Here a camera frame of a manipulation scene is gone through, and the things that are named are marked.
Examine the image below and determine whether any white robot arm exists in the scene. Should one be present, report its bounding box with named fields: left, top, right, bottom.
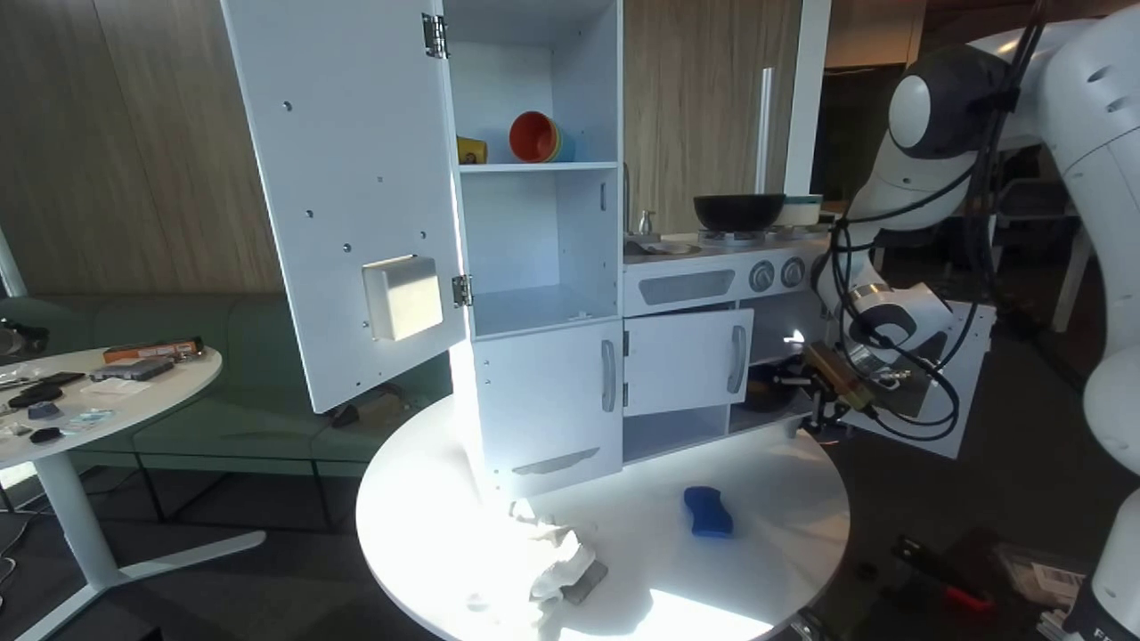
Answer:
left=816, top=0, right=1140, bottom=419

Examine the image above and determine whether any black and brass gripper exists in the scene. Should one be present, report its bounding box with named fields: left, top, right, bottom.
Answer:
left=802, top=340, right=891, bottom=409

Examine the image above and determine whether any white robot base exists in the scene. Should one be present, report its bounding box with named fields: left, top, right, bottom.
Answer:
left=1062, top=347, right=1140, bottom=641

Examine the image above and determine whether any tall white fridge door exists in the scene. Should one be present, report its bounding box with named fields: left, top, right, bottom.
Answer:
left=221, top=0, right=464, bottom=413

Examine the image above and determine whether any crumpled white cloth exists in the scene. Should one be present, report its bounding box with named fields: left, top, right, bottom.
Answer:
left=507, top=503, right=606, bottom=605

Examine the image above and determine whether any black bowl on stovetop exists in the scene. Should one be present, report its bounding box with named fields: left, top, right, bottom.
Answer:
left=696, top=191, right=785, bottom=231

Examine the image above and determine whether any toy faucet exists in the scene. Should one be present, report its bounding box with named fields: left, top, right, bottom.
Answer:
left=629, top=205, right=659, bottom=242

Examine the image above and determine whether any orange toy cup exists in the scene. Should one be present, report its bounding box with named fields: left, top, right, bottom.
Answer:
left=511, top=110, right=560, bottom=163

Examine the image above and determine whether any yellow toy item on shelf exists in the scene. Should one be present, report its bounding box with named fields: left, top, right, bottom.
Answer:
left=456, top=136, right=489, bottom=163

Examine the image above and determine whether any red handled tool on floor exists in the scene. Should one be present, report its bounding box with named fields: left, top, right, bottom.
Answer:
left=891, top=532, right=993, bottom=613

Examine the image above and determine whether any cream bowl with green stripe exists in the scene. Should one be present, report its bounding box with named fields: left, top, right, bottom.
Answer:
left=777, top=195, right=824, bottom=229

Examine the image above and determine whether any blue sponge block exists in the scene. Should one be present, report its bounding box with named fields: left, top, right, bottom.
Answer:
left=685, top=483, right=733, bottom=537

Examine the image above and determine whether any white toy kitchen cabinet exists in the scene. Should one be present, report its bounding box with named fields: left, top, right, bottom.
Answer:
left=445, top=0, right=824, bottom=496

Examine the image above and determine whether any green upholstered bench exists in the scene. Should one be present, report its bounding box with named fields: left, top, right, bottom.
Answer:
left=0, top=294, right=450, bottom=476

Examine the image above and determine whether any white round side table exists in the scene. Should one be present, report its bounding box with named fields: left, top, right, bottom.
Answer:
left=0, top=337, right=270, bottom=641

